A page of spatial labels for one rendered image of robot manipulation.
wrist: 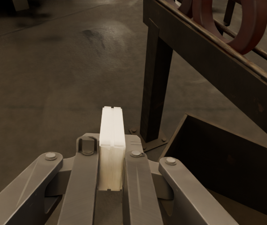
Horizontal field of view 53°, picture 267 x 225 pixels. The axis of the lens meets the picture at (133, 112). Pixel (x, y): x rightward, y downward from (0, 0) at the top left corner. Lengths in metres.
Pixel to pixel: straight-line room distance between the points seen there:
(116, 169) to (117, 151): 0.01
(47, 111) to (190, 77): 0.74
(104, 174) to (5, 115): 1.20
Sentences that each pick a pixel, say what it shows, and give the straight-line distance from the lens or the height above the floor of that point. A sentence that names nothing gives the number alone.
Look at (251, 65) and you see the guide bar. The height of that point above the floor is 0.65.
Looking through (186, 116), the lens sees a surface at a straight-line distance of 0.31.
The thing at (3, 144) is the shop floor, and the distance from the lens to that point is 1.25.
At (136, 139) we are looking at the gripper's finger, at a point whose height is 0.80.
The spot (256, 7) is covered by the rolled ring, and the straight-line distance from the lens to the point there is 0.53.
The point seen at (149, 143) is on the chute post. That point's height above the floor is 0.01.
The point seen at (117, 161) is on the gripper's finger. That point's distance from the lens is 0.16.
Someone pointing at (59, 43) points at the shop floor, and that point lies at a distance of 1.69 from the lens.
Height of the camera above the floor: 0.95
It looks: 49 degrees down
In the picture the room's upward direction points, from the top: 3 degrees clockwise
